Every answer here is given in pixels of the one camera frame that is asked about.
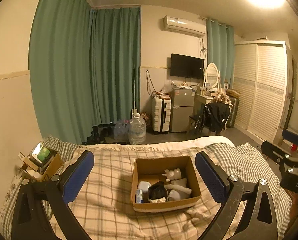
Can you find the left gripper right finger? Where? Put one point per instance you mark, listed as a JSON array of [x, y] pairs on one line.
[[258, 220]]

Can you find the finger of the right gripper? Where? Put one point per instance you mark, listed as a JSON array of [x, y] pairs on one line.
[[276, 153], [290, 136]]

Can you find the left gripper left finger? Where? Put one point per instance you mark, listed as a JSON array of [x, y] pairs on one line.
[[30, 220]]

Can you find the white cylindrical tube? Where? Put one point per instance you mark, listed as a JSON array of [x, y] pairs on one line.
[[178, 188]]

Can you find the white mesh sock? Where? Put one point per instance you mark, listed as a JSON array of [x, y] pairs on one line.
[[175, 195]]

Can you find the white rabbit figurine bottle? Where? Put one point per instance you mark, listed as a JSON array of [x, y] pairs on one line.
[[172, 174]]

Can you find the cream lace scrunchie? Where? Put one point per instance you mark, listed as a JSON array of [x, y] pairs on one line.
[[158, 200]]

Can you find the black square case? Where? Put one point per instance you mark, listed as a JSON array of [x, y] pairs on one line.
[[157, 191]]

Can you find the blue tissue pack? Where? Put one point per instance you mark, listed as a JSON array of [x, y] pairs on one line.
[[139, 196]]

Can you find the green checkered bedsheet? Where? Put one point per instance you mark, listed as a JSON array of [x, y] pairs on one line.
[[245, 161]]

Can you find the bedside cardboard box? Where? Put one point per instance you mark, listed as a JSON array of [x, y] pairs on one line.
[[44, 171]]

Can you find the green white book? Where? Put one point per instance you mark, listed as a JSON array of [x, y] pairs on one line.
[[40, 153]]

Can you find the beige plaid blanket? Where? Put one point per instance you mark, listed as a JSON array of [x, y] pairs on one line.
[[103, 206]]

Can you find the black jacket on chair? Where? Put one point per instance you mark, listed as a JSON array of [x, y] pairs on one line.
[[216, 115]]

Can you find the white louvered wardrobe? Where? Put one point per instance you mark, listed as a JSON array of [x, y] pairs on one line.
[[260, 75]]

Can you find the white oval vanity mirror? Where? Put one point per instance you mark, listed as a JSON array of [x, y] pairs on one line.
[[211, 76]]

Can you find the silver mini fridge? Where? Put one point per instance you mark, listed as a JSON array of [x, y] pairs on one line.
[[182, 101]]

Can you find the brown cardboard box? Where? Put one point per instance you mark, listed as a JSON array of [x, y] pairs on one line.
[[152, 169]]

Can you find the small white container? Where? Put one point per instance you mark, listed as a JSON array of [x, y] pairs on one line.
[[144, 186]]

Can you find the white suitcase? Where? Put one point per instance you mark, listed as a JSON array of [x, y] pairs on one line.
[[161, 114]]

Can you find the small green curtain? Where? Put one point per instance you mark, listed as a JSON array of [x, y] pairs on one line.
[[221, 48]]

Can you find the large clear water jug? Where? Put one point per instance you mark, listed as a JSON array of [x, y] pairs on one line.
[[137, 130]]

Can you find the white air conditioner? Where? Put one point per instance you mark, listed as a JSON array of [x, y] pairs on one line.
[[184, 26]]

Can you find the large green curtain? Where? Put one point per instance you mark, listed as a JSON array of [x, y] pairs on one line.
[[84, 67]]

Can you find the black wall television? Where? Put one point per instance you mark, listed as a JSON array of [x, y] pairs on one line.
[[187, 66]]

